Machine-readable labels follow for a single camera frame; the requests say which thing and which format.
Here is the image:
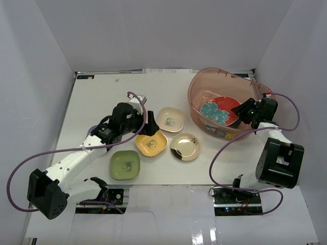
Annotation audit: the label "dark teal round plate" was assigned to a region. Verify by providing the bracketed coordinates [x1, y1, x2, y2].
[228, 118, 242, 129]

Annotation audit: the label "red plate with blue flower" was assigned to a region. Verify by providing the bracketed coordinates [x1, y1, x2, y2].
[200, 96, 241, 127]

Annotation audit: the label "purple square panda plate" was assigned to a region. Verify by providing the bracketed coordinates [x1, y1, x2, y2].
[86, 126, 97, 136]

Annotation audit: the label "cream round plate black mark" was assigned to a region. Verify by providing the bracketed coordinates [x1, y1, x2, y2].
[170, 133, 201, 161]

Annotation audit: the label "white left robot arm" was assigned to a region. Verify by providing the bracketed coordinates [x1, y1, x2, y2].
[27, 92, 159, 219]

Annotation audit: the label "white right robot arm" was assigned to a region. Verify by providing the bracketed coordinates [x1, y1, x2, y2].
[230, 97, 305, 204]

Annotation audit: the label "pink translucent plastic bin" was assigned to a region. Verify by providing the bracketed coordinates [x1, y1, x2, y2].
[188, 67, 271, 140]

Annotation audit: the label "yellow square panda plate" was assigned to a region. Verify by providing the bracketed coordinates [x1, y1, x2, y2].
[135, 130, 168, 157]

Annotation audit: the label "cream square panda plate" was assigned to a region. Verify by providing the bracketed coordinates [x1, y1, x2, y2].
[155, 107, 185, 133]

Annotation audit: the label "black label sticker right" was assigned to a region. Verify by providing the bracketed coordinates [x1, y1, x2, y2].
[233, 73, 249, 78]

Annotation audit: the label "black label sticker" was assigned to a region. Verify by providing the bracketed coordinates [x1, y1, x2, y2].
[76, 75, 95, 80]
[233, 73, 249, 78]

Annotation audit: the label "green square panda plate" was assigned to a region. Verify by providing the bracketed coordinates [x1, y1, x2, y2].
[109, 150, 141, 181]

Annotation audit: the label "white paper sheets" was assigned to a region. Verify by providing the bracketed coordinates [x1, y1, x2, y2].
[143, 68, 199, 75]

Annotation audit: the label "black label sticker left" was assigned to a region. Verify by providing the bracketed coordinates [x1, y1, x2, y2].
[76, 75, 95, 80]

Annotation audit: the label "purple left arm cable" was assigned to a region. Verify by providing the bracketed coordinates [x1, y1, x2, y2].
[6, 91, 148, 214]

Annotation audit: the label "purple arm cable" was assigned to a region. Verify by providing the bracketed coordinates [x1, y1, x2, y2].
[208, 92, 300, 215]
[6, 91, 148, 214]

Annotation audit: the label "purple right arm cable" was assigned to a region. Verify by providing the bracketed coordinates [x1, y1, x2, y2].
[208, 92, 300, 215]

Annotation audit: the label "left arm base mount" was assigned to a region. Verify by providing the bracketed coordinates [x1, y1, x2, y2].
[69, 177, 124, 214]

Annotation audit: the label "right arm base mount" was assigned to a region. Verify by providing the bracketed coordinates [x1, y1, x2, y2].
[208, 185, 263, 216]

